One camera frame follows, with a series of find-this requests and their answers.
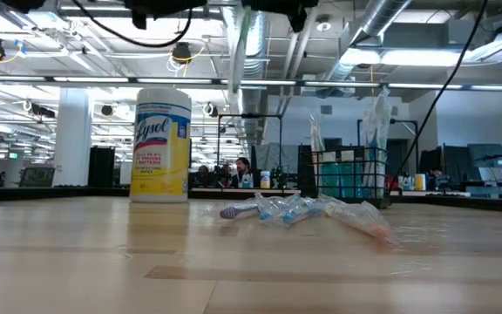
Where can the teal mouthwash bottle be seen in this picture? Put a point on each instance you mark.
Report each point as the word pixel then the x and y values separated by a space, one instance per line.
pixel 330 179
pixel 350 179

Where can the blue toothbrush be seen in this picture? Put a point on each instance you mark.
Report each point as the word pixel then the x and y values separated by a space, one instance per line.
pixel 270 214
pixel 299 214
pixel 233 212

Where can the long ceiling light bar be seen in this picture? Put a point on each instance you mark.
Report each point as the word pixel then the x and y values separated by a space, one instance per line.
pixel 94 79

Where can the white pillar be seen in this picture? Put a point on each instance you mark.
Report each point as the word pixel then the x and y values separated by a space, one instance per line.
pixel 72 139

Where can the person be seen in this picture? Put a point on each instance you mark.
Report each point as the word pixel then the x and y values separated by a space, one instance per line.
pixel 203 172
pixel 242 165

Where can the black cabinet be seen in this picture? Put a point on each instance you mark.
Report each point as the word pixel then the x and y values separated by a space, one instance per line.
pixel 101 168
pixel 305 170

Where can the Lysol disinfecting wipes canister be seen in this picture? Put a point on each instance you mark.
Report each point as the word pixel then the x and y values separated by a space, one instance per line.
pixel 159 174

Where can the white jar yellow label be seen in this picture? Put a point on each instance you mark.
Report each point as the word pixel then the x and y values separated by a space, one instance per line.
pixel 265 179

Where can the yellow cup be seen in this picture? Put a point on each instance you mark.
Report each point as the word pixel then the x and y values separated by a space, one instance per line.
pixel 420 182

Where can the grey computer monitor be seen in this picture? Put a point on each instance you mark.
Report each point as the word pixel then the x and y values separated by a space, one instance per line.
pixel 488 157

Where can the black aluminium table frame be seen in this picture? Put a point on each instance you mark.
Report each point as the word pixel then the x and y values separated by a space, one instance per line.
pixel 59 193

